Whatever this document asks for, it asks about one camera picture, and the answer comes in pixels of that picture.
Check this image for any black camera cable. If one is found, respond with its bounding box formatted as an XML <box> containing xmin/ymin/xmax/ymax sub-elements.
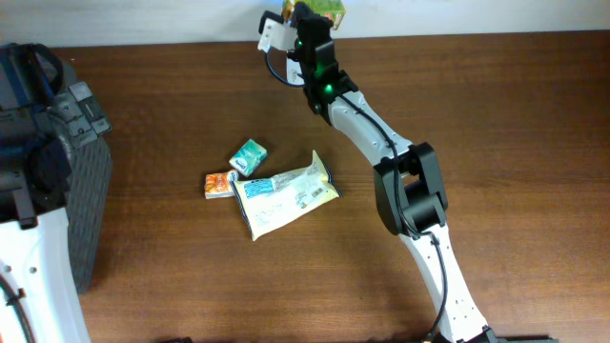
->
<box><xmin>0</xmin><ymin>274</ymin><xmax>35</xmax><ymax>343</ymax></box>
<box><xmin>264</xmin><ymin>50</ymin><xmax>450</xmax><ymax>343</ymax></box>

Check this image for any small orange white packet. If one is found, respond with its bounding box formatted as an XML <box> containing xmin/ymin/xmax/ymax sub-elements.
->
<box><xmin>204</xmin><ymin>170</ymin><xmax>239</xmax><ymax>199</ymax></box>

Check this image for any grey plastic mesh basket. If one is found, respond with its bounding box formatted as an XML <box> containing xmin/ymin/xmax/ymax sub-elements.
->
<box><xmin>61</xmin><ymin>59</ymin><xmax>114</xmax><ymax>295</ymax></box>

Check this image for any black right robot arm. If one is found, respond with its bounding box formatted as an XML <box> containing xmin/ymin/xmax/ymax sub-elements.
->
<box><xmin>289</xmin><ymin>1</ymin><xmax>498</xmax><ymax>342</ymax></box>

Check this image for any white barcode scanner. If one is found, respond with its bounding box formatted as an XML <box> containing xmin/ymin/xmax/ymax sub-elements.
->
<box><xmin>286</xmin><ymin>57</ymin><xmax>304</xmax><ymax>87</ymax></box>

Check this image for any green drink carton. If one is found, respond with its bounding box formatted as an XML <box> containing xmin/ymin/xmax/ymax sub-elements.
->
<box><xmin>281</xmin><ymin>0</ymin><xmax>346</xmax><ymax>30</ymax></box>

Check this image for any yellow snack bag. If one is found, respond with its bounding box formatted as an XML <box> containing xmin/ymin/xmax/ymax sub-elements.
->
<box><xmin>231</xmin><ymin>151</ymin><xmax>342</xmax><ymax>241</ymax></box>

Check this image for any black right camera cable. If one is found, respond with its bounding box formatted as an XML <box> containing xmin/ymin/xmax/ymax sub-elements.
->
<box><xmin>264</xmin><ymin>50</ymin><xmax>450</xmax><ymax>343</ymax></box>

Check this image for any black left camera cable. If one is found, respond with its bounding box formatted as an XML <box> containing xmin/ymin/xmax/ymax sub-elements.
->
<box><xmin>0</xmin><ymin>274</ymin><xmax>35</xmax><ymax>343</ymax></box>

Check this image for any green blue plastic packet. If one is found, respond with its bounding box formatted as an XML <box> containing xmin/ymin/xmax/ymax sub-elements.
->
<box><xmin>229</xmin><ymin>139</ymin><xmax>268</xmax><ymax>177</ymax></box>

